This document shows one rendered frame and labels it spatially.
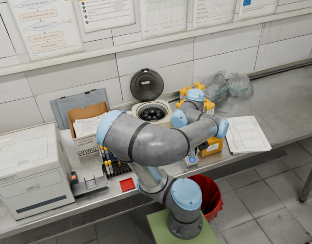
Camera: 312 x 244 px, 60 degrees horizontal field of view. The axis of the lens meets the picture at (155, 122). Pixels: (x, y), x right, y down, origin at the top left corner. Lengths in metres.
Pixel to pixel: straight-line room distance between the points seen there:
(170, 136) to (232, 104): 1.26
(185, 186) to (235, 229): 1.29
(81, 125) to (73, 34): 0.54
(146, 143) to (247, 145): 1.00
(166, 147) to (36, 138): 0.80
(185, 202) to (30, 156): 0.68
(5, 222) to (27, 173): 0.33
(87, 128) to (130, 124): 0.99
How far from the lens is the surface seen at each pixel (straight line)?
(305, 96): 2.16
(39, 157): 1.26
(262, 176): 2.68
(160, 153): 0.70
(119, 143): 0.73
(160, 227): 1.24
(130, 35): 1.68
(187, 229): 1.17
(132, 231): 2.29
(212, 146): 1.51
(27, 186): 1.31
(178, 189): 1.06
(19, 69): 1.65
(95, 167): 1.54
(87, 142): 1.55
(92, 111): 1.77
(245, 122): 1.77
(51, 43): 1.62
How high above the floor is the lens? 1.98
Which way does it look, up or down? 39 degrees down
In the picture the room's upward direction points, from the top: 4 degrees counter-clockwise
